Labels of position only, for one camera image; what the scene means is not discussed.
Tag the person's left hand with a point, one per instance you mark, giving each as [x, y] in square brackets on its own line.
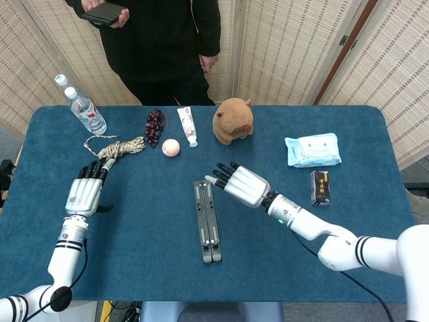
[209, 63]

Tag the person's right hand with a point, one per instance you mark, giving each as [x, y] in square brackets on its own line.
[120, 18]

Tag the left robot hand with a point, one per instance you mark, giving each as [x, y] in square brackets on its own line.
[83, 198]

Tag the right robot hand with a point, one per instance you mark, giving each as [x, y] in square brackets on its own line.
[248, 188]

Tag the black smartphone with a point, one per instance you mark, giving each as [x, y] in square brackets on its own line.
[104, 13]

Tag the black folding laptop stand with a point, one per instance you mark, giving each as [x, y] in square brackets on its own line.
[207, 218]

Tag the brown capybara plush toy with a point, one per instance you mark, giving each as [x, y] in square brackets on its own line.
[233, 120]

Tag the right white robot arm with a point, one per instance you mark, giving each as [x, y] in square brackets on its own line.
[335, 241]

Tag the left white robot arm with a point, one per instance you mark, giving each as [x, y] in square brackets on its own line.
[65, 258]

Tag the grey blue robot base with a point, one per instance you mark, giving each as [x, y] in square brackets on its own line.
[214, 312]

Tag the person in black clothes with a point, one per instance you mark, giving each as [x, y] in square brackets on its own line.
[161, 47]

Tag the white floral cream tube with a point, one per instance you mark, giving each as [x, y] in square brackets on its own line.
[187, 125]

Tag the black carton box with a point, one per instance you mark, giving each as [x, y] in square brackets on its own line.
[320, 188]

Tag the light blue wipes pack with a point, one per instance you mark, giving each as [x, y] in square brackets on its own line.
[313, 151]

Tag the blue carpet table cover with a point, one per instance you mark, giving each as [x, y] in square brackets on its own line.
[151, 234]

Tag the woven bamboo folding screen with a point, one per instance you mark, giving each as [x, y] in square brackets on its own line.
[285, 50]

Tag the black equipment beside table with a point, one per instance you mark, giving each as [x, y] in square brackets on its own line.
[5, 181]

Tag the red label water bottle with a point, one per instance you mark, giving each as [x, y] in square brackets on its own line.
[88, 115]

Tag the green cap water bottle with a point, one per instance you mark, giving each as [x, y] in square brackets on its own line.
[62, 80]

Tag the dark red grape bunch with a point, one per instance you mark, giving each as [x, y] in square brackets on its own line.
[153, 129]

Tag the pink peach ball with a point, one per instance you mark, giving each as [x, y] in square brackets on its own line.
[171, 147]

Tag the black metal hinge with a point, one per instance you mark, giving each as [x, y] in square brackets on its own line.
[343, 40]
[354, 45]

